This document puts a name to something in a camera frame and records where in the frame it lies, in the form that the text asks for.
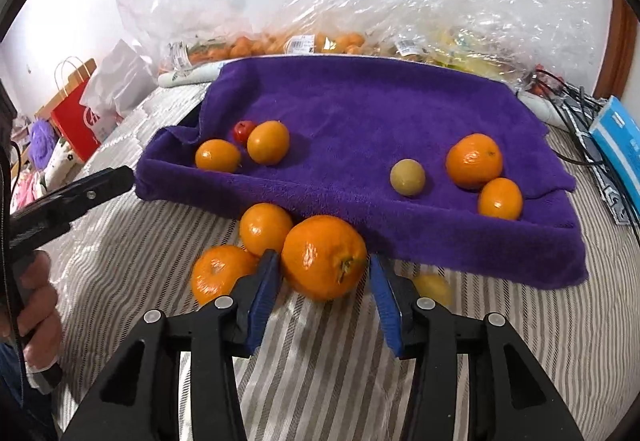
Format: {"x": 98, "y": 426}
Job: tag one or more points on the mandarin orange with stem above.
{"x": 474, "y": 160}

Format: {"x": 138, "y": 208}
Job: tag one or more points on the dark blue clothing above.
{"x": 12, "y": 401}

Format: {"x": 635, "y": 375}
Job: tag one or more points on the oval orange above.
{"x": 268, "y": 142}

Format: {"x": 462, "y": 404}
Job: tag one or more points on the purple towel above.
{"x": 350, "y": 131}

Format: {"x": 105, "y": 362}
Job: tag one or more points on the small orange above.
{"x": 217, "y": 155}

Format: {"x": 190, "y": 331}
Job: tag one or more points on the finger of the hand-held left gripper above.
{"x": 100, "y": 186}

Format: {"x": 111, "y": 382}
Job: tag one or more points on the small yellow fruit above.
{"x": 434, "y": 288}

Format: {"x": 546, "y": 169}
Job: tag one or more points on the red cherry tomato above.
{"x": 244, "y": 131}

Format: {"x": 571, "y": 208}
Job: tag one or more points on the bagged red tomatoes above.
{"x": 542, "y": 81}

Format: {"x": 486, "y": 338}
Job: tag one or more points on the red paper bag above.
{"x": 75, "y": 121}

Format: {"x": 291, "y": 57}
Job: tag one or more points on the large orange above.
{"x": 324, "y": 256}

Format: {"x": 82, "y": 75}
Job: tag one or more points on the person's left hand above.
{"x": 40, "y": 311}

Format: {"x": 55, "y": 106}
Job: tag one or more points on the pink cloth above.
{"x": 25, "y": 186}

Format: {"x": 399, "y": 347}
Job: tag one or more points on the purple plush item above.
{"x": 42, "y": 136}

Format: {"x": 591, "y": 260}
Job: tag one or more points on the bagged yellow fruits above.
{"x": 475, "y": 63}

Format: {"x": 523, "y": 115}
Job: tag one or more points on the white plastic bag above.
{"x": 120, "y": 76}

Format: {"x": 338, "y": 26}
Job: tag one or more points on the blue tissue pack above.
{"x": 617, "y": 136}

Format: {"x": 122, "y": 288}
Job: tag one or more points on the grey patterned packet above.
{"x": 612, "y": 201}

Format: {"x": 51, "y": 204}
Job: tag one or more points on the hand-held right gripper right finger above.
{"x": 385, "y": 306}

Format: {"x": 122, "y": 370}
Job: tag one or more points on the striped bed sheet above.
{"x": 325, "y": 371}

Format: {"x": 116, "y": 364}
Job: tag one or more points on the white floral fabric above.
{"x": 62, "y": 161}

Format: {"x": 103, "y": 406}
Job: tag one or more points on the round orange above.
{"x": 500, "y": 198}
{"x": 265, "y": 227}

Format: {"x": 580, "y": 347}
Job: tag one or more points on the pile of bagged mandarins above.
{"x": 345, "y": 41}
{"x": 242, "y": 47}

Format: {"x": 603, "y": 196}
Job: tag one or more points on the small yellow-green fruit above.
{"x": 407, "y": 176}

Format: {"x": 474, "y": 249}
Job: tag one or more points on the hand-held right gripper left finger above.
{"x": 262, "y": 291}

